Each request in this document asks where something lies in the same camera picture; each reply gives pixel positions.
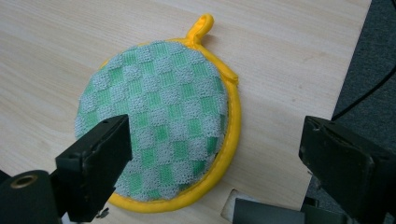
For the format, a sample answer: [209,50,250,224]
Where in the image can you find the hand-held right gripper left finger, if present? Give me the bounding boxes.
[55,114,134,223]

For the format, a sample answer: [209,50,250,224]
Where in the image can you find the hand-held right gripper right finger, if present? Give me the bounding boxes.
[298,115,396,224]

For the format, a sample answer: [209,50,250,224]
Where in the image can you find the round green checked pot holder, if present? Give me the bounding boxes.
[74,13,243,215]

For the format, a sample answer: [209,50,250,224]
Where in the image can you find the black cable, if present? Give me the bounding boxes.
[331,66,396,122]

